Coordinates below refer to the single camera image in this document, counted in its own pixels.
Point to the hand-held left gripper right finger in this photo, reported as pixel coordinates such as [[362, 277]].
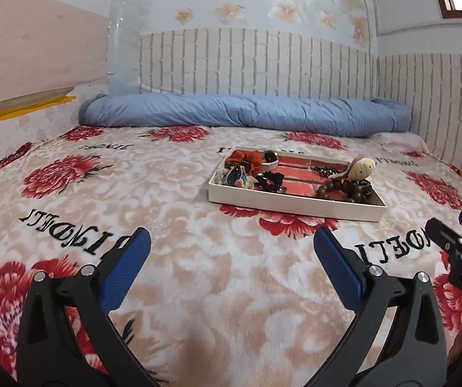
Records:
[[337, 270]]

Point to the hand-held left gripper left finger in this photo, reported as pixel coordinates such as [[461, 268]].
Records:
[[124, 266]]

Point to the white tray with brick print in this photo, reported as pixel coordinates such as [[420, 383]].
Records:
[[295, 187]]

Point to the beige plush hair clip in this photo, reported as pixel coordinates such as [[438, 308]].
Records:
[[362, 168]]

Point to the black scrunchie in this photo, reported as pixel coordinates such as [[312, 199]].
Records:
[[269, 180]]

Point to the colourful hair accessories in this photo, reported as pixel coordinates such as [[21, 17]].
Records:
[[233, 176]]

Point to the orange scrunchie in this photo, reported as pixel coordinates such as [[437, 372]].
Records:
[[247, 157]]

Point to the floral printed blanket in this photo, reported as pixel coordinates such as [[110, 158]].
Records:
[[154, 193]]

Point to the black hair clip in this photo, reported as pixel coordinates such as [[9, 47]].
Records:
[[329, 172]]

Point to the pink pillow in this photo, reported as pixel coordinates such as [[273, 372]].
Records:
[[400, 141]]

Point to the white bangle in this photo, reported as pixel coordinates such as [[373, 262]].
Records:
[[271, 164]]

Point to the rolled blue quilt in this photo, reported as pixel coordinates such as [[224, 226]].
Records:
[[235, 109]]

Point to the flower wall stickers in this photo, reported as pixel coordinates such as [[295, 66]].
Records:
[[287, 8]]

